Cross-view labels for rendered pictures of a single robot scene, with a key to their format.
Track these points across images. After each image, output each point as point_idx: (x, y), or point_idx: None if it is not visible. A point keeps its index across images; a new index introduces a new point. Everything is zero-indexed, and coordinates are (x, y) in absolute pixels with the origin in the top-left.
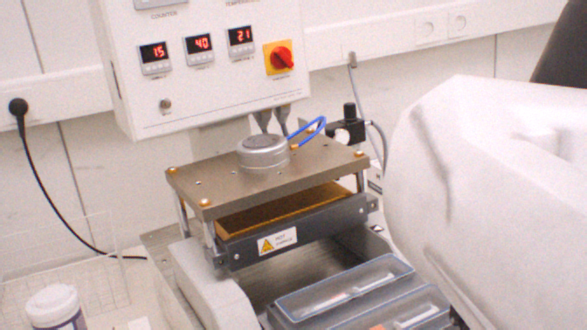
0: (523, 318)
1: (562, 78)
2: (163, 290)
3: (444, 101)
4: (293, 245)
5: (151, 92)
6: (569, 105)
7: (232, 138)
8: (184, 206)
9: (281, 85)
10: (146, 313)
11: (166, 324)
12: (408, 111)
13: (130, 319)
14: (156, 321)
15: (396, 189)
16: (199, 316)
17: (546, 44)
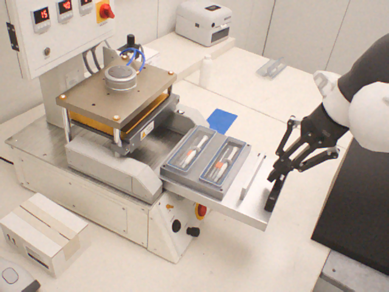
0: None
1: (382, 73)
2: (41, 173)
3: None
4: (152, 131)
5: (39, 44)
6: None
7: (74, 66)
8: (69, 118)
9: (103, 28)
10: (10, 191)
11: (32, 193)
12: (378, 98)
13: (1, 198)
14: (23, 193)
15: (380, 125)
16: (107, 182)
17: (371, 58)
